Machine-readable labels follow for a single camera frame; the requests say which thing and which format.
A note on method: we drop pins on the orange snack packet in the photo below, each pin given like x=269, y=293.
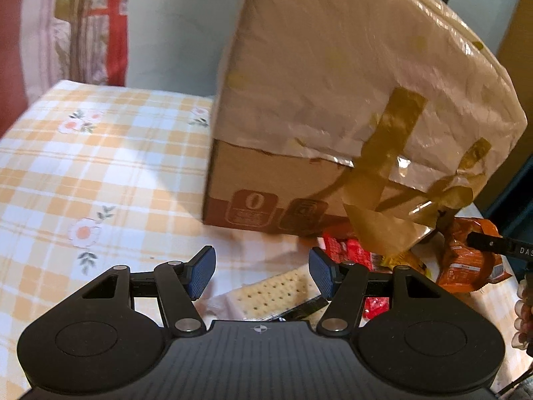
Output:
x=466, y=264

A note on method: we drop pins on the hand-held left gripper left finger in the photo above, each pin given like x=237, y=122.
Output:
x=203, y=273

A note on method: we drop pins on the yellow checked floral tablecloth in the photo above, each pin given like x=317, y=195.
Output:
x=104, y=154

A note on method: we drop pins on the pink printed room backdrop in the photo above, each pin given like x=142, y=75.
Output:
x=75, y=21

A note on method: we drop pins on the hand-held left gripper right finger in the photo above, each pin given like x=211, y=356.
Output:
x=320, y=273

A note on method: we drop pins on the clear cracker packet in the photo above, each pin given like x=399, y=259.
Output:
x=275, y=291

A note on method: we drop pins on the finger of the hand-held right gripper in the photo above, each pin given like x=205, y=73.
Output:
x=485, y=241

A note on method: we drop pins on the yellow snack packet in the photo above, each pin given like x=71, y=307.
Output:
x=420, y=267

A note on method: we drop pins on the red snack packet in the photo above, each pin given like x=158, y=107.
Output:
x=377, y=308
x=354, y=252

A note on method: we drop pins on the brown cardboard box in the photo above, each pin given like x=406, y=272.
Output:
x=291, y=183

